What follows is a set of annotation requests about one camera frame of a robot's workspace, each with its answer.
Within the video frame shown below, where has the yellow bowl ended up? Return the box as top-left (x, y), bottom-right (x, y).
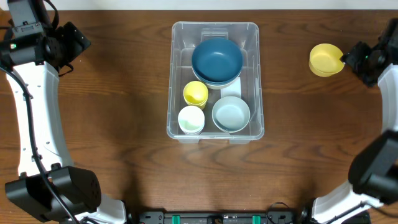
top-left (308, 44), bottom-right (345, 77)

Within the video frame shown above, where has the light grey bowl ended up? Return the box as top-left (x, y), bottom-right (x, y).
top-left (211, 96), bottom-right (250, 133)

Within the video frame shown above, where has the dark blue bowl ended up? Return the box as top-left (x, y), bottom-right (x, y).
top-left (192, 68), bottom-right (242, 89)
top-left (192, 38), bottom-right (243, 82)

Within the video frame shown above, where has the dark blue bowl front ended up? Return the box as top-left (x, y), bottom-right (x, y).
top-left (192, 68), bottom-right (242, 89)

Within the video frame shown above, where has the beige bowl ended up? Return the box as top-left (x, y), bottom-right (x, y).
top-left (194, 73), bottom-right (240, 90)

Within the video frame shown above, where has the yellow cup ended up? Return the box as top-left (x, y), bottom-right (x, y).
top-left (183, 81), bottom-right (208, 105)
top-left (184, 98), bottom-right (207, 110)

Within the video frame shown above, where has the cream cup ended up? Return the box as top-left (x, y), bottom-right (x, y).
top-left (178, 106), bottom-right (205, 134)

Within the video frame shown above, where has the white bowl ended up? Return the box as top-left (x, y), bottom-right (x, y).
top-left (212, 107), bottom-right (249, 133)

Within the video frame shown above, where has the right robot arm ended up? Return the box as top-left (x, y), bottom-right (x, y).
top-left (296, 18), bottom-right (397, 223)

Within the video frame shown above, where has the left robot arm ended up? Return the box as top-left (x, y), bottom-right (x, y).
top-left (1, 0), bottom-right (127, 223)

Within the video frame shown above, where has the white label in container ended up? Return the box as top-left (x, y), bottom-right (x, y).
top-left (220, 77), bottom-right (242, 98)

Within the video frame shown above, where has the clear plastic storage container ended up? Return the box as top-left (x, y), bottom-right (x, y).
top-left (166, 21), bottom-right (264, 144)

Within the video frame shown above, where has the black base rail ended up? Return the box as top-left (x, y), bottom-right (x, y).
top-left (134, 210), bottom-right (296, 224)

